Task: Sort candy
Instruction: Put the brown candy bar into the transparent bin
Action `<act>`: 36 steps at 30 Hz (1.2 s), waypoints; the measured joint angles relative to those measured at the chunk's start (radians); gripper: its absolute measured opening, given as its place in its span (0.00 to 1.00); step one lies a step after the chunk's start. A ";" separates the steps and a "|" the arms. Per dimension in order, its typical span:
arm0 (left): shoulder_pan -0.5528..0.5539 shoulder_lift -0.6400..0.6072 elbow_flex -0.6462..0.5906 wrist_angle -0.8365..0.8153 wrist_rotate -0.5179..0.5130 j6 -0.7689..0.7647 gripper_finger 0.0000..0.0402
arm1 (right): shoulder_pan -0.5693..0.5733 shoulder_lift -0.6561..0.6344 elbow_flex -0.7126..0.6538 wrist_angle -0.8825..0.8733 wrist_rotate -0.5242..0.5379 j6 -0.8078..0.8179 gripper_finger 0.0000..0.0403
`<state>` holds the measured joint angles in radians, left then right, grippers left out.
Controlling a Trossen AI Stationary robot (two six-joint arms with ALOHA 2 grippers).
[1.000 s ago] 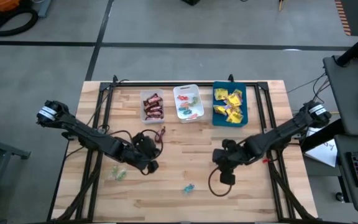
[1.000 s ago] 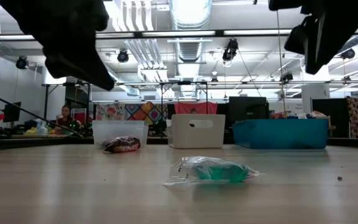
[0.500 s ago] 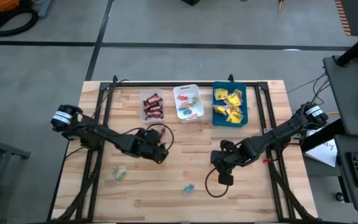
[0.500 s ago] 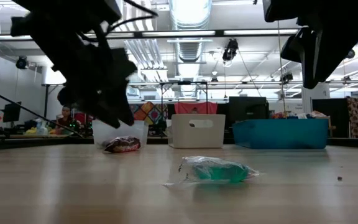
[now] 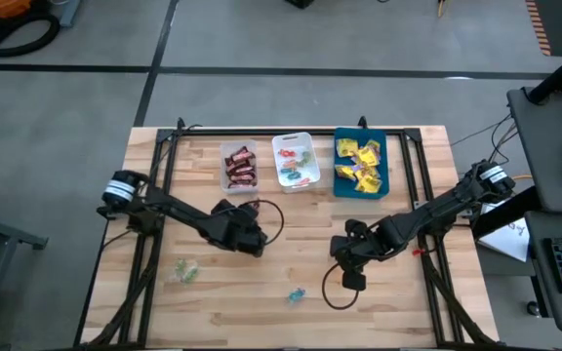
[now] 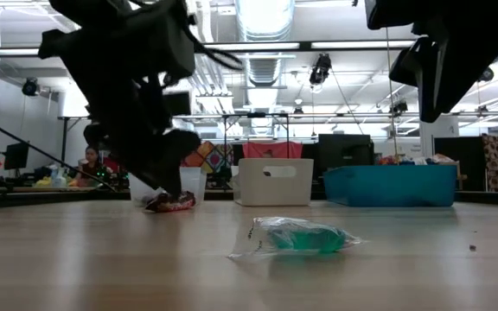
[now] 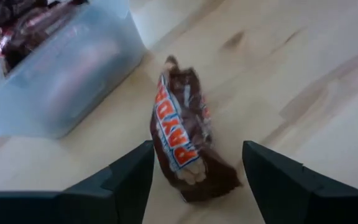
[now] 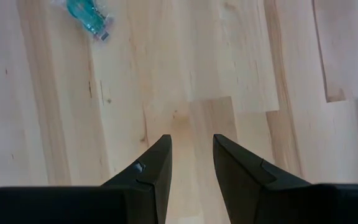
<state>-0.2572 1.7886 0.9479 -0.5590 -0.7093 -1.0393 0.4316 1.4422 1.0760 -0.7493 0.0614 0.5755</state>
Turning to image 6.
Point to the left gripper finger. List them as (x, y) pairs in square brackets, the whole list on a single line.
[(180, 164), (149, 166)]

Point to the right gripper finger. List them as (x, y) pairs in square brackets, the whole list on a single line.
[(413, 65), (456, 69)]

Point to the brown Snickers candy bar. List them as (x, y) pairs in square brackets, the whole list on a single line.
[(175, 204)]

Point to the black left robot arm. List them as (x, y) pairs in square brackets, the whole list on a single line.
[(115, 39)]

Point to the clear plastic bin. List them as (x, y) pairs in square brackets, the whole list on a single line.
[(195, 179)]

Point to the black hanging spotlight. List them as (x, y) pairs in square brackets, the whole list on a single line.
[(320, 69), (399, 107), (487, 74), (30, 86)]

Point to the colourful patchwork quilt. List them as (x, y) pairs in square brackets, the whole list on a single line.
[(214, 157)]

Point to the person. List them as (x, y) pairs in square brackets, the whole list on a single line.
[(90, 166)]

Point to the white pillar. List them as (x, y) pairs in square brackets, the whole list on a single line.
[(439, 138)]

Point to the overhead beam with light strips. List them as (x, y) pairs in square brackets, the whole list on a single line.
[(344, 44)]

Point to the red cloth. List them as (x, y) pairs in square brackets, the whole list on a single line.
[(270, 150)]

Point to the black partition panel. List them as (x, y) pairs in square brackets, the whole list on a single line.
[(465, 164)]

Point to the white plastic bin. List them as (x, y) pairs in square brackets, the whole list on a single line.
[(275, 190)]

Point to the black cabinet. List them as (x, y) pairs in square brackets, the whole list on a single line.
[(344, 151)]

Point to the blue plastic tray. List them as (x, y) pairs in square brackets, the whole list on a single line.
[(387, 185)]

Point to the black computer monitor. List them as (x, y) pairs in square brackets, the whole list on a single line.
[(16, 155)]

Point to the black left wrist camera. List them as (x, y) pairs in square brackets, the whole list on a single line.
[(177, 103)]

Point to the background black metal frame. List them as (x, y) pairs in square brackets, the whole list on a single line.
[(64, 138)]

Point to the black aluminium table frame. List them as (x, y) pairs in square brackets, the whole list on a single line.
[(37, 198)]

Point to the silver ventilation duct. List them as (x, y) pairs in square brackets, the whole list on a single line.
[(264, 17)]

